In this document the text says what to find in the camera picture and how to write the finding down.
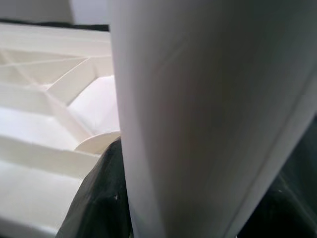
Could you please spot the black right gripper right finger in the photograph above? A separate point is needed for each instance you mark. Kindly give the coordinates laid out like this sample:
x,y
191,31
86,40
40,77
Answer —
x,y
284,215

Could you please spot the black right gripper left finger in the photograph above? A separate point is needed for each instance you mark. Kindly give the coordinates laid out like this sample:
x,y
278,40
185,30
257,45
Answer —
x,y
104,198

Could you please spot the white plastic table top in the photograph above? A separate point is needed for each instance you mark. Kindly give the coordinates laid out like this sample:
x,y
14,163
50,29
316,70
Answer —
x,y
37,111

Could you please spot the white plastic table leg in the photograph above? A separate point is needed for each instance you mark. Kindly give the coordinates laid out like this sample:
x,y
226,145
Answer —
x,y
210,111

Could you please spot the black cloth table cover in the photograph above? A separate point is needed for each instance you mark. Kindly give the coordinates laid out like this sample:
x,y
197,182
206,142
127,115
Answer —
x,y
49,22

